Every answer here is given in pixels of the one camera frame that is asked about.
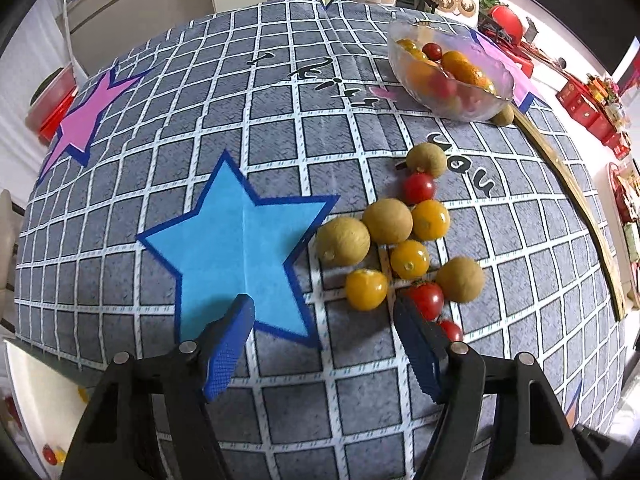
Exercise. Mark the curved wooden slat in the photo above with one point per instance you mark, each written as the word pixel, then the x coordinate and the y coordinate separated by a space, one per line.
pixel 595 230

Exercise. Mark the red cherry tomato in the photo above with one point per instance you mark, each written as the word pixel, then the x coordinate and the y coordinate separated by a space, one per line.
pixel 48 455
pixel 451 331
pixel 419 188
pixel 427 299

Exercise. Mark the yellow cherry tomato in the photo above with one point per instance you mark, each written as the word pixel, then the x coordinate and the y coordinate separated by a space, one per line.
pixel 409 259
pixel 430 219
pixel 366 288
pixel 61 456

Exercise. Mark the heap of tomatoes and mandarins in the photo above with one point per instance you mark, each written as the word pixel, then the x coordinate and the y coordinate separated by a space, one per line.
pixel 457 65

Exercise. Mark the brown longan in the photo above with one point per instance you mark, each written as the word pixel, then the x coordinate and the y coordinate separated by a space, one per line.
pixel 460 279
pixel 426 159
pixel 343 240
pixel 387 220
pixel 502 115

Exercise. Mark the red plastic chair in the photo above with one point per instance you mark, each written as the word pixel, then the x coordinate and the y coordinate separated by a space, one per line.
pixel 505 17

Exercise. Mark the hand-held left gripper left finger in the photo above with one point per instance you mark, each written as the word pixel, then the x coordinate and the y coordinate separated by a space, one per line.
pixel 230 345

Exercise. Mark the grey checked star-print cloth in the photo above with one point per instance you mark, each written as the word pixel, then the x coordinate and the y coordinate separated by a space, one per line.
pixel 300 110

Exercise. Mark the red plastic container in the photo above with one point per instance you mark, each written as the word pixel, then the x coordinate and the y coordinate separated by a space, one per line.
pixel 52 110

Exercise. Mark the stack of red gift boxes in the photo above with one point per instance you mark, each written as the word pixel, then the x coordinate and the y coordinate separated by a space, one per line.
pixel 575 97

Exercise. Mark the white tray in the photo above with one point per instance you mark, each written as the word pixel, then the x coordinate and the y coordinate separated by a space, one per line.
pixel 35 400

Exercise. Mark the white cabinet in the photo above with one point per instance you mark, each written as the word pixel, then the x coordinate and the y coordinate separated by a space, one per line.
pixel 150 5

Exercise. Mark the clear glass bowl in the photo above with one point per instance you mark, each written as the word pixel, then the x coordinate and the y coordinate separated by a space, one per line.
pixel 470 111

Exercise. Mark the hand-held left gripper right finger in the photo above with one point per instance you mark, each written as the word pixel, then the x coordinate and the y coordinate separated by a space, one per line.
pixel 417 345

